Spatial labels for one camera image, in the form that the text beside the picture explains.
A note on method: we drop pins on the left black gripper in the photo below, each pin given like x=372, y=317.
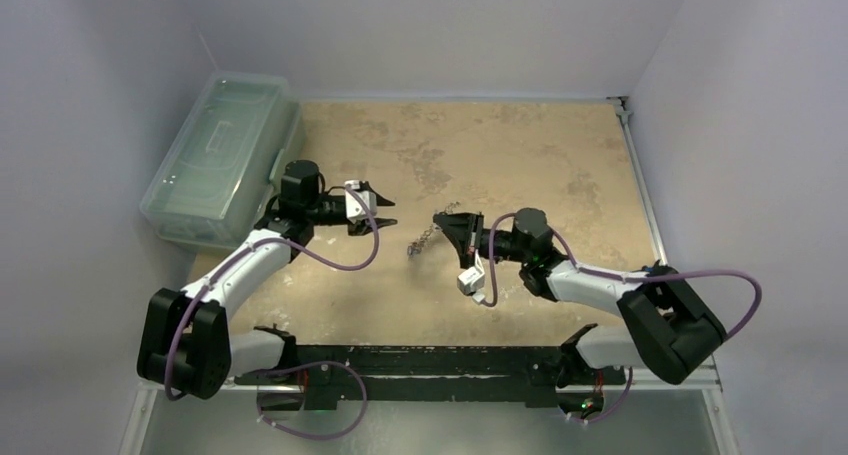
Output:
x=360, y=227

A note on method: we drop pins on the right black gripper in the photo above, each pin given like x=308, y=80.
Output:
x=475, y=233

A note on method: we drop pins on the large keyring with keys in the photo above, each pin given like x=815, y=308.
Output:
x=417, y=246

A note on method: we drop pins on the translucent green plastic storage box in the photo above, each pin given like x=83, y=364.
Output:
x=215, y=179

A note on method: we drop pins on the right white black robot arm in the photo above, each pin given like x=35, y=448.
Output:
x=667, y=328

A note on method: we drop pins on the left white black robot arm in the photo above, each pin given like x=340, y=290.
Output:
x=186, y=344

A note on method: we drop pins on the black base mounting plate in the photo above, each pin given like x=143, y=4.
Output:
x=535, y=376

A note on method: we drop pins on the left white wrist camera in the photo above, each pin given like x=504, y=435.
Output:
x=360, y=200

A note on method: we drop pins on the blue handled pliers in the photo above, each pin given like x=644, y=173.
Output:
x=657, y=269

